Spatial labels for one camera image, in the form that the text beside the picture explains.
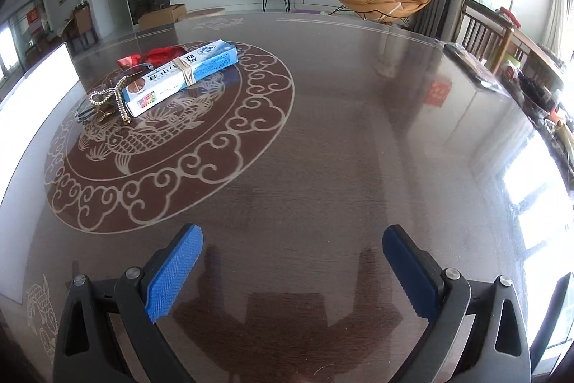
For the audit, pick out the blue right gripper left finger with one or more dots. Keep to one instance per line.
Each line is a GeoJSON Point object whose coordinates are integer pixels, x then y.
{"type": "Point", "coordinates": [168, 270]}

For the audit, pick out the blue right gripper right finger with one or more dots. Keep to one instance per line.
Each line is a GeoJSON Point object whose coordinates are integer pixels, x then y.
{"type": "Point", "coordinates": [416, 271]}

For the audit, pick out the white cardboard sorting box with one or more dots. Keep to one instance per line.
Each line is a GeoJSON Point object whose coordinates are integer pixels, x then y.
{"type": "Point", "coordinates": [30, 116]}

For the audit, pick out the blue toothpaste box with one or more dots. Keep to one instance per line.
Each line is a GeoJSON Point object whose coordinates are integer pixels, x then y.
{"type": "Point", "coordinates": [180, 73]}

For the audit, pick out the red fabric pouch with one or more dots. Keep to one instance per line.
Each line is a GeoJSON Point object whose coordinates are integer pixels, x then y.
{"type": "Point", "coordinates": [155, 57]}

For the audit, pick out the wooden side chair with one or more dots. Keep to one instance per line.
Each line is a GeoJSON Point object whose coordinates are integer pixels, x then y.
{"type": "Point", "coordinates": [483, 33]}

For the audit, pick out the cardboard box on floor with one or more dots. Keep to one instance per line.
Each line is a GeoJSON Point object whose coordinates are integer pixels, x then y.
{"type": "Point", "coordinates": [167, 15]}

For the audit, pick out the wooden dining chair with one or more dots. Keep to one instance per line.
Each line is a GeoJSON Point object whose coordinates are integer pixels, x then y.
{"type": "Point", "coordinates": [84, 25]}

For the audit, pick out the oval wooden tray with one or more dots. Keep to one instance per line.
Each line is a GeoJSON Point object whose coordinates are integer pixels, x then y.
{"type": "Point", "coordinates": [202, 13]}

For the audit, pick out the purple floor mat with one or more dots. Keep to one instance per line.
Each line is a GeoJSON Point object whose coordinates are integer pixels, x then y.
{"type": "Point", "coordinates": [310, 12]}

